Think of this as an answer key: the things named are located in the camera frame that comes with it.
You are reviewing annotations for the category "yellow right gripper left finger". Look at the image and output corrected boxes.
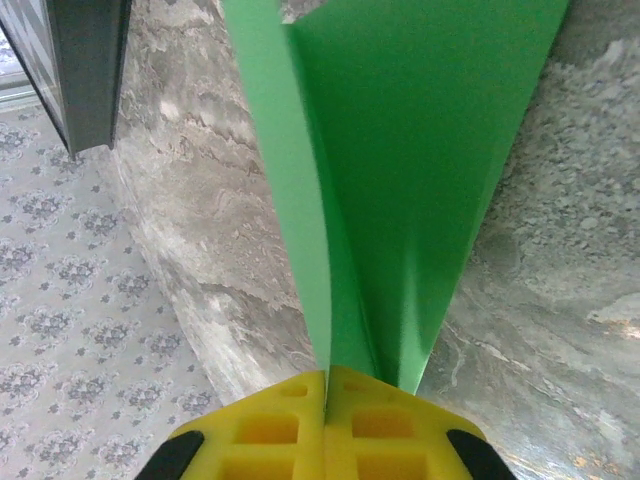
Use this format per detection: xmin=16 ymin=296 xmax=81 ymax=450
xmin=141 ymin=369 xmax=330 ymax=480

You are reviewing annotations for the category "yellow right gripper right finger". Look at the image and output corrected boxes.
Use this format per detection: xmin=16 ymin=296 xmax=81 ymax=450
xmin=324 ymin=364 xmax=517 ymax=480

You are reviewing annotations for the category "black and grey chessboard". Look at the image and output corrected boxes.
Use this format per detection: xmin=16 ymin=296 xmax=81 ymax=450
xmin=0 ymin=0 xmax=134 ymax=162

